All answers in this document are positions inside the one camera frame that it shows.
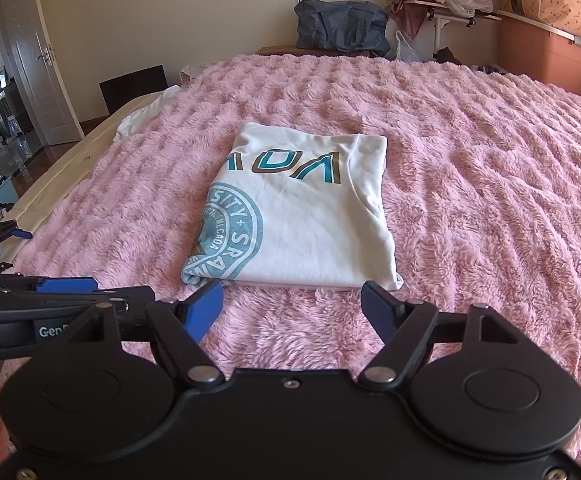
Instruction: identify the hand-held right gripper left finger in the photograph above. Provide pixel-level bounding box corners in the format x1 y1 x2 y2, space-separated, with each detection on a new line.
70 280 226 392

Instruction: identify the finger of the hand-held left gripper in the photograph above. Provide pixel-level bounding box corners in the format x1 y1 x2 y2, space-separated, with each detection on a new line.
0 286 155 313
0 275 100 297

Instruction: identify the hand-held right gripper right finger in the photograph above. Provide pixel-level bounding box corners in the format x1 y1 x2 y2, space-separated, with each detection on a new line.
358 281 524 388

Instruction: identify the pink clothes pile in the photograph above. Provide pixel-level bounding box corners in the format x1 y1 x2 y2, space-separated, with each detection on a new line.
388 0 435 37

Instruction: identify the beige mattress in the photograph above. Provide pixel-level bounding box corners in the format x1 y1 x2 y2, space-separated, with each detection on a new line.
13 91 181 262

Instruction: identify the pink fluffy blanket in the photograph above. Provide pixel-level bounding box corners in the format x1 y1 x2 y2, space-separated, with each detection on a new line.
13 54 581 471

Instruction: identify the white crumpled garment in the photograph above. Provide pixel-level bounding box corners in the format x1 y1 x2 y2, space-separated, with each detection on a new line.
115 85 182 142

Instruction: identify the black shelf unit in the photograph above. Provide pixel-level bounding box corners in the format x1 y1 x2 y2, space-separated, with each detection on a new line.
0 74 27 137

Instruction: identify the white door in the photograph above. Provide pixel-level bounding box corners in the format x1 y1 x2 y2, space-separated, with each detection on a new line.
8 0 87 147

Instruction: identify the black flat panel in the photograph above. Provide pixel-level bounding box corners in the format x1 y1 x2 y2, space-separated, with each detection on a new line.
99 64 168 114

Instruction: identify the cream cloth bag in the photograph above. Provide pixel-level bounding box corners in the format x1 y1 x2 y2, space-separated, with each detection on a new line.
178 62 206 88

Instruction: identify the white plastic bag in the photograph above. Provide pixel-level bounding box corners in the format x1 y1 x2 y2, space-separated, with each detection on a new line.
395 30 425 63

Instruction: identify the blue fabric bag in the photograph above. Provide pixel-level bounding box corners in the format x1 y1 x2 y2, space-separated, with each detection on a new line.
295 0 391 57

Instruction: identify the orange storage bin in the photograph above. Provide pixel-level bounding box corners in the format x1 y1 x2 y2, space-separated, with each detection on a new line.
495 10 581 97

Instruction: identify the white folding table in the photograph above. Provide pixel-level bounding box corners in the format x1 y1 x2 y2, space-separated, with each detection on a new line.
405 0 502 59

